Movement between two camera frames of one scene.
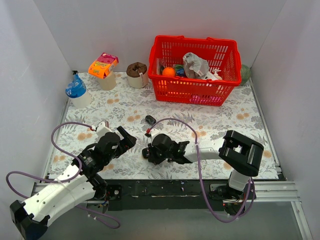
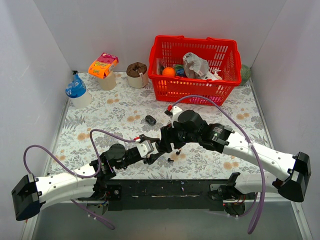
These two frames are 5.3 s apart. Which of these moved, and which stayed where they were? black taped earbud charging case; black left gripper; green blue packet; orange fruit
Moved: black left gripper
Stayed: green blue packet; black taped earbud charging case; orange fruit
